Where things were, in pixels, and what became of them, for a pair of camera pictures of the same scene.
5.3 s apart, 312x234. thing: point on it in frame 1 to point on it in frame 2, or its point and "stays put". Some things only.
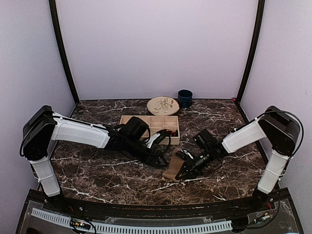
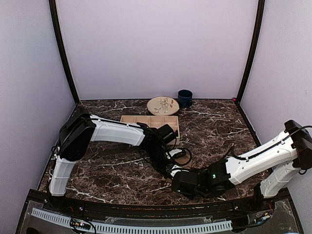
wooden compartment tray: [157, 123] stays put
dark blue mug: [185, 98] stays put
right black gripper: [190, 165] to [194, 169]
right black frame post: [261, 7] stays put
